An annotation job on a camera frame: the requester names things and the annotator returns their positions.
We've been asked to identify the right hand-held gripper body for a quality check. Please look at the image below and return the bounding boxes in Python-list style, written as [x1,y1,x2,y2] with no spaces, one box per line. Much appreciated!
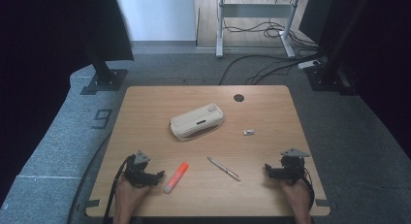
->
[278,147,311,186]

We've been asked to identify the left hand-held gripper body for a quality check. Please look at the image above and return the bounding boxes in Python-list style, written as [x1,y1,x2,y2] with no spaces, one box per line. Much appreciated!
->
[123,149,160,188]

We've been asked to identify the orange highlighter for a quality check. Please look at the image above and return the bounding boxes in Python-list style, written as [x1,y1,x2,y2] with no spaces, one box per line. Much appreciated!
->
[163,161,190,195]

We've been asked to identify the cream pencil case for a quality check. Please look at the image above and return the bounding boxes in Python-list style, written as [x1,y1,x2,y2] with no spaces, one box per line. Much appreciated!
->
[169,102,226,142]

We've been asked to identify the person's left hand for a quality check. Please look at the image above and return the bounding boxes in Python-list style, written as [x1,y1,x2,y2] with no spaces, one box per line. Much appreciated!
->
[112,175,153,218]

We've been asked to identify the person's right hand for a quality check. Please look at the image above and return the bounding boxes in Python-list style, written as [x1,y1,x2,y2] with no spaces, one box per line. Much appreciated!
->
[279,179,313,216]

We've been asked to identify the silver pen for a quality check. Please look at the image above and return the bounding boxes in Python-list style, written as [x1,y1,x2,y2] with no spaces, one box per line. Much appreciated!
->
[206,156,242,182]

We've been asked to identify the black metal stand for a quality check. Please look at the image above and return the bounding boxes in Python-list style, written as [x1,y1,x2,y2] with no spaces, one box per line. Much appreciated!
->
[304,0,372,96]
[84,39,129,93]

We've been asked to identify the white power strip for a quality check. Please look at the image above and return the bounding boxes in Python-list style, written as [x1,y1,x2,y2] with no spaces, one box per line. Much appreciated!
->
[297,59,321,70]

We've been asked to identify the black curtain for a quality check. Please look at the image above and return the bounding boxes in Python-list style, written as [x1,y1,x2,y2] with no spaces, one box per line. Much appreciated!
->
[0,0,136,206]
[299,0,411,160]

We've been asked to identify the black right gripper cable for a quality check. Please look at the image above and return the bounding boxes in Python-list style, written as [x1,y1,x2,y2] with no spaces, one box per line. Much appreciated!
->
[300,167,316,209]

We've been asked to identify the black floor cables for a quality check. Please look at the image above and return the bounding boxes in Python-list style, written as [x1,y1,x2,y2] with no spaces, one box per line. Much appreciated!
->
[218,0,328,86]

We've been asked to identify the white metal desk frame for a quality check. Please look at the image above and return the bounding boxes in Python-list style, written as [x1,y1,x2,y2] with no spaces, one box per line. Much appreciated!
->
[215,0,302,59]

